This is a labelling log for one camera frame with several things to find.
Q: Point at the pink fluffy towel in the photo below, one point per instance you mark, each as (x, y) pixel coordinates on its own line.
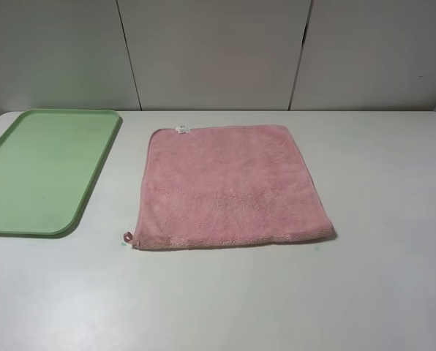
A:
(220, 187)

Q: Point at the white towel label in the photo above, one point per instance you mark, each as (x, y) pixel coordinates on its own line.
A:
(183, 129)

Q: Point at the green plastic tray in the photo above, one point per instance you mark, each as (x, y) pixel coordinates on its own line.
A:
(49, 163)

